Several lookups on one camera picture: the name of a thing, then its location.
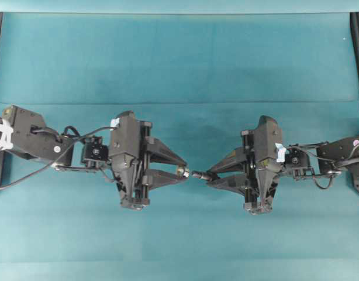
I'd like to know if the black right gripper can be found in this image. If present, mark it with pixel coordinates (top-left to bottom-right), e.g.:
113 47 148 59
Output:
206 115 283 215

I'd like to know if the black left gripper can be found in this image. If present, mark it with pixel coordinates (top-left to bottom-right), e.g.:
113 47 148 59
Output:
108 111 188 210

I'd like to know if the silver metal washer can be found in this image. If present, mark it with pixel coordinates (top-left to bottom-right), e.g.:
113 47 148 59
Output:
177 166 189 178

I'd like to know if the dark metal shaft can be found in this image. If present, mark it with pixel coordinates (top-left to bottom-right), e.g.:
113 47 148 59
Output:
191 170 213 181

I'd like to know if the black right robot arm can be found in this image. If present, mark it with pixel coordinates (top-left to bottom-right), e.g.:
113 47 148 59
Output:
192 115 359 215

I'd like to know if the black left camera cable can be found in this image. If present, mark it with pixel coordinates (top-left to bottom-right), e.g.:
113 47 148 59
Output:
0 116 122 194

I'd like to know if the black camera cable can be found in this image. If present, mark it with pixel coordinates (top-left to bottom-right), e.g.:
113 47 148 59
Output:
275 137 359 191
0 116 122 194

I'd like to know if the black right camera cable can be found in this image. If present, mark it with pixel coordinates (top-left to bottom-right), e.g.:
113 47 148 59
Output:
275 137 359 191

